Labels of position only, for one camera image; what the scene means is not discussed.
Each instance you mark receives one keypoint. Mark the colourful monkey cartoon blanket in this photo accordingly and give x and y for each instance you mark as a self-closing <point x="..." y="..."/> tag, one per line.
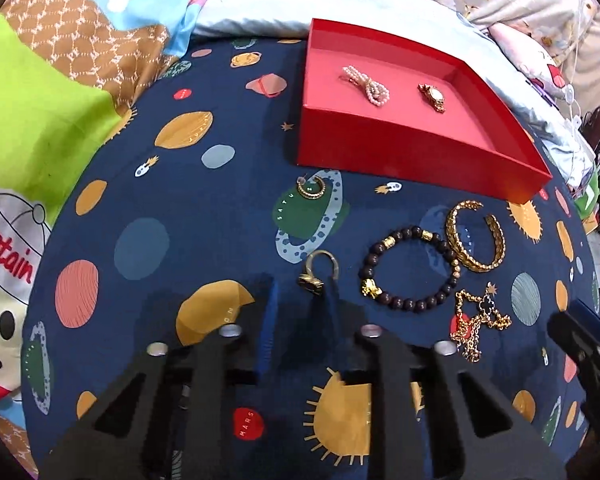
<point x="71" y="72"/>

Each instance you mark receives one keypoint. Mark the gold cuff bangle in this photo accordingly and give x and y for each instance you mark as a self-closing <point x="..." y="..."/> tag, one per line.
<point x="479" y="244"/>

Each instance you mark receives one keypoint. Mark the small gold hoop earring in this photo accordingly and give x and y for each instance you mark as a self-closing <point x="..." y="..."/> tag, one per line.
<point x="311" y="189"/>

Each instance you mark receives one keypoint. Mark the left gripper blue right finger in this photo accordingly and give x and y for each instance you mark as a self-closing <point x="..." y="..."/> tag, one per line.
<point x="344" y="317"/>

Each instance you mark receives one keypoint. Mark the red shallow jewelry box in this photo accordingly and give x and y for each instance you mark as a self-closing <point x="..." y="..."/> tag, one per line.
<point x="476" y="145"/>

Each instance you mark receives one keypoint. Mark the pearl bow brooch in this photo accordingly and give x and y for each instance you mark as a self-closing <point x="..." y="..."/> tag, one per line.
<point x="376" y="93"/>

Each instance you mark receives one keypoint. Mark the pink cartoon small pillow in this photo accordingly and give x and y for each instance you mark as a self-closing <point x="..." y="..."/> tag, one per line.
<point x="531" y="59"/>

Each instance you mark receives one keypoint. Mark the light blue pillow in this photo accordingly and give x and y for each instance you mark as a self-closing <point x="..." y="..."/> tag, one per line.
<point x="427" y="22"/>

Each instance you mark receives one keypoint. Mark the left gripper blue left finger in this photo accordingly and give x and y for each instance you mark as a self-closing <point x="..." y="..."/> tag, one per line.
<point x="268" y="329"/>

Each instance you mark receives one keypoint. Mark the gold wrist watch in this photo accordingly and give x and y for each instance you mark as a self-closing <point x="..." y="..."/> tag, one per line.
<point x="433" y="96"/>

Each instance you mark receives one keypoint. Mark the green cloth bundle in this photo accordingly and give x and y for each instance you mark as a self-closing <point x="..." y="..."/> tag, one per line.
<point x="586" y="201"/>

